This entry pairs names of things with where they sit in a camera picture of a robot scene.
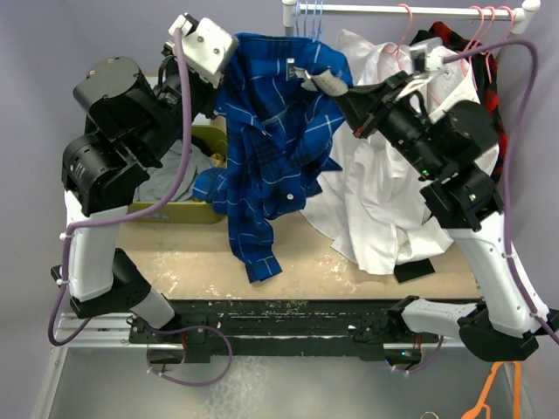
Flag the red black plaid shirt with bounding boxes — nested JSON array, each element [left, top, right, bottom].
[[411, 21, 508, 183]]

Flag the white shirt right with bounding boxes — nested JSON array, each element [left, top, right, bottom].
[[421, 45, 499, 175]]

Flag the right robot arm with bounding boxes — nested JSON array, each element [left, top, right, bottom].
[[335, 72, 558, 362]]

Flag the pink hanger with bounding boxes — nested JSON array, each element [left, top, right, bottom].
[[388, 3, 414, 60], [459, 5, 485, 86], [462, 5, 516, 84]]

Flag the white shirt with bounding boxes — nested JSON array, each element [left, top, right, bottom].
[[301, 30, 473, 275], [421, 45, 499, 175]]

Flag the blue plaid shirt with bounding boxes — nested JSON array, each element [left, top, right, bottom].
[[193, 33, 353, 283]]

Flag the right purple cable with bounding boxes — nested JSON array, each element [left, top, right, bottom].
[[445, 38, 559, 346]]

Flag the olive green laundry bin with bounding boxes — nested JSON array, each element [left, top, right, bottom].
[[128, 125, 227, 224]]

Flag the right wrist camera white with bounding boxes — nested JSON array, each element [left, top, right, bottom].
[[408, 38, 456, 89]]

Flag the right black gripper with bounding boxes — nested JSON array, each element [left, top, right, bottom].
[[330, 70, 444, 178]]

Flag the pink hanger right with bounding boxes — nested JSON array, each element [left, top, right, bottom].
[[462, 5, 516, 84]]

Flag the white clothes rack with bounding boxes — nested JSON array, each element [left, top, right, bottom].
[[281, 0, 542, 36]]

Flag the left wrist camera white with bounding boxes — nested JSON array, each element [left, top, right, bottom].
[[168, 13, 238, 89]]

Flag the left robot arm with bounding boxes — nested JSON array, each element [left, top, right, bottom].
[[59, 44, 217, 342]]

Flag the black cloth patch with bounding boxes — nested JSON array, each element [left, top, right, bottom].
[[394, 259, 435, 284]]

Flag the grey clothes in bin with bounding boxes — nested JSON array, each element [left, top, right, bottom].
[[134, 140, 217, 203]]

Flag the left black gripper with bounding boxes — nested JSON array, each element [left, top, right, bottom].
[[138, 42, 227, 164]]

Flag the light blue hangers bunch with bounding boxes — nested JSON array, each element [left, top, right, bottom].
[[294, 0, 324, 41]]

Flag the pink hanger left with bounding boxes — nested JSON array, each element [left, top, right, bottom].
[[388, 3, 414, 60]]

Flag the white shirt left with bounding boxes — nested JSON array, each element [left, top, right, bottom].
[[301, 30, 473, 275]]

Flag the orange hanger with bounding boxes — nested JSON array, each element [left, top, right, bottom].
[[458, 360, 522, 419]]

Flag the pink hanger middle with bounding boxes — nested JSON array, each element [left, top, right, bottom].
[[459, 5, 485, 86]]

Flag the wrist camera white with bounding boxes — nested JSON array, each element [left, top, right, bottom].
[[168, 13, 238, 89], [408, 38, 456, 89]]

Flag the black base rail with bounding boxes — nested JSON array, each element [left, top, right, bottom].
[[127, 299, 438, 363]]

